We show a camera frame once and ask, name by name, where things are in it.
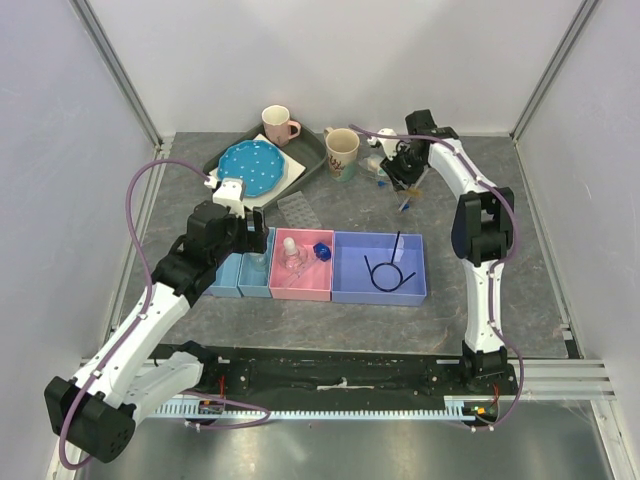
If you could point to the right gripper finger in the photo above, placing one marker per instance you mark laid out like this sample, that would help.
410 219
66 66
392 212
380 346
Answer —
408 183
394 182

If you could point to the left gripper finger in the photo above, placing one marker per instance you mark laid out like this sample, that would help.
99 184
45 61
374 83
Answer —
257 241
256 222

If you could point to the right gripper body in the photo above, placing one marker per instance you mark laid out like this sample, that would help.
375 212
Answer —
405 163

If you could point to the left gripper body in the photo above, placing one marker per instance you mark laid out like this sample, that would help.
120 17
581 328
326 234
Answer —
236 235

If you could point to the small glass beaker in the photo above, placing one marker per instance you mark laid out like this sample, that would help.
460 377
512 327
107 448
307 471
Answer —
259 262

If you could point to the glass alcohol lamp white cap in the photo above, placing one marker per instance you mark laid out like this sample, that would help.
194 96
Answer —
294 256

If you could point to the blue base graduated cylinder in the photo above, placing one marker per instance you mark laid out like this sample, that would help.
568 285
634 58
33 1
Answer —
322 254

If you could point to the black wire ring stand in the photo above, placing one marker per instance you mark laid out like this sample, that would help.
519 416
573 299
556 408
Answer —
388 275

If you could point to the test tube brush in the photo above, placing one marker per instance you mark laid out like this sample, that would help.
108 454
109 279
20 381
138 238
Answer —
408 193

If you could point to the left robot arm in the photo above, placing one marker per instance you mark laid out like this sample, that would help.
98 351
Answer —
99 408

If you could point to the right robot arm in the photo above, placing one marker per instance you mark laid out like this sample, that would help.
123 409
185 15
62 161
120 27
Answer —
482 234

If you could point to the plastic bag of cotton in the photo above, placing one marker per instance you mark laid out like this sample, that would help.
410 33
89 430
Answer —
372 165

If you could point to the light blue bin right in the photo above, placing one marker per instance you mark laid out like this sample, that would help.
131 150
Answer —
253 283

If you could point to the pink bin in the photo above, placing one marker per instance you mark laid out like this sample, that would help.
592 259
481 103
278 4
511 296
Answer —
315 285

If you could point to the beige green floral mug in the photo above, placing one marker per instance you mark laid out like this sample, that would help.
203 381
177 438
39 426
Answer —
342 146

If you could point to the blue polka dot plate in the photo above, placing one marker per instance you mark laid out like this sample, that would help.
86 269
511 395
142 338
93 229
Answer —
257 163

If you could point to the dark grey tray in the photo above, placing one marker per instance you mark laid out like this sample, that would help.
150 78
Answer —
306 149

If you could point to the large purple bin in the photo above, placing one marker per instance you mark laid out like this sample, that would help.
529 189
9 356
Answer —
351 282

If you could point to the pink mug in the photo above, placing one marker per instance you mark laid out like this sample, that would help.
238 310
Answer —
279 128

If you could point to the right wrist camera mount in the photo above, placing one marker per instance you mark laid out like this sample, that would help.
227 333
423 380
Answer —
387 140

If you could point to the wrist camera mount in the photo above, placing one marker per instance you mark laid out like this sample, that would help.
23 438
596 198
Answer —
228 193
387 140

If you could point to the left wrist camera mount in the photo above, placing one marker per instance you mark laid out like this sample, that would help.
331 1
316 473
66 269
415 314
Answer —
228 193

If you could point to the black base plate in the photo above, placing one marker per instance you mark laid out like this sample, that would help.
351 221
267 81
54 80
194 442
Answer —
330 381

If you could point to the light blue cable duct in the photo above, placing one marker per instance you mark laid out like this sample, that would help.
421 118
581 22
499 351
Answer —
193 408

